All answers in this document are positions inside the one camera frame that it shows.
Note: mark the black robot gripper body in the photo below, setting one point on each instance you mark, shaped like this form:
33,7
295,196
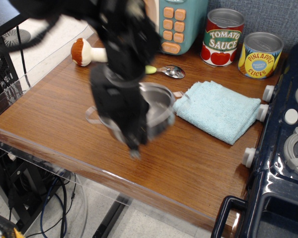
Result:
120,101

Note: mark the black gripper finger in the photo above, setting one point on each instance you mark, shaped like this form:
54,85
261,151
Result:
134,151

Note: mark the metal pot with handles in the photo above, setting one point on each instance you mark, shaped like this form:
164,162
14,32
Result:
159,116

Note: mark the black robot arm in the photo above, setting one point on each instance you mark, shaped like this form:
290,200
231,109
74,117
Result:
130,41

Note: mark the light blue folded cloth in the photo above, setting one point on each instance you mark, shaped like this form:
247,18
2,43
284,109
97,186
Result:
218,111

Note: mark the plush mushroom toy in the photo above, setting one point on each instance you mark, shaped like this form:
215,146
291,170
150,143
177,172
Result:
83,53

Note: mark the black table leg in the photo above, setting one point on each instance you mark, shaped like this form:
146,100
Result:
110,219

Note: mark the toy microwave oven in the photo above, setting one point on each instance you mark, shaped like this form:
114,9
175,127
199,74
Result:
178,22

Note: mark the white stove knob bottom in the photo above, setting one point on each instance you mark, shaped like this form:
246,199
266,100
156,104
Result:
248,157

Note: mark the white stove knob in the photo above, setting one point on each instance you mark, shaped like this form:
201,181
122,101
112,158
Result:
262,112
248,157
268,92

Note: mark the tomato sauce can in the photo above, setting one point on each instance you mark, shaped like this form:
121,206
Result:
222,35

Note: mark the white stove knob middle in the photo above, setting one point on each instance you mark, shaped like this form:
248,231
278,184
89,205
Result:
262,112

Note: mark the black desk at left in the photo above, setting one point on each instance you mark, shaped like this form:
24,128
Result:
0,17

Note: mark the white stove knob top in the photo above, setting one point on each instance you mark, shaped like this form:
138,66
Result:
268,92

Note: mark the pineapple slices can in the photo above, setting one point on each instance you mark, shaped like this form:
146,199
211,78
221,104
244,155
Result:
260,54

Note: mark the dark blue toy stove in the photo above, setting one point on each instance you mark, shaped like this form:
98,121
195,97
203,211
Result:
270,209

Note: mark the spoon with green carrot handle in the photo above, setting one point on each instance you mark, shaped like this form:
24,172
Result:
170,70

